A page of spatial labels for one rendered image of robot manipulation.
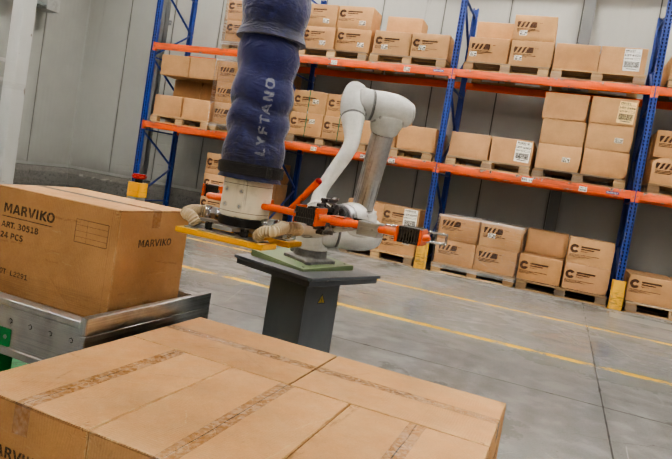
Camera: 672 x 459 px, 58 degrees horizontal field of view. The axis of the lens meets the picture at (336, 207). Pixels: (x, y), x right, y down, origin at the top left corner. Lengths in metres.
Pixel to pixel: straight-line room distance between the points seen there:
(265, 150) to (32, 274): 1.01
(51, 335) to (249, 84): 1.04
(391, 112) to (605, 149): 6.68
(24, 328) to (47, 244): 0.32
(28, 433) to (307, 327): 1.45
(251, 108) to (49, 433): 1.10
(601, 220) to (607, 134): 1.76
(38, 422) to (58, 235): 0.94
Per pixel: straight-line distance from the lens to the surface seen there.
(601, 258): 9.05
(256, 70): 2.04
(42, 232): 2.45
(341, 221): 1.92
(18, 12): 5.50
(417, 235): 1.84
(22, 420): 1.66
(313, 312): 2.79
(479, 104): 10.55
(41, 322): 2.25
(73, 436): 1.56
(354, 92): 2.58
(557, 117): 9.11
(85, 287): 2.32
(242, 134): 2.02
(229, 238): 1.98
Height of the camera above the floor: 1.19
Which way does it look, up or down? 3 degrees down
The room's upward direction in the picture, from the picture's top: 9 degrees clockwise
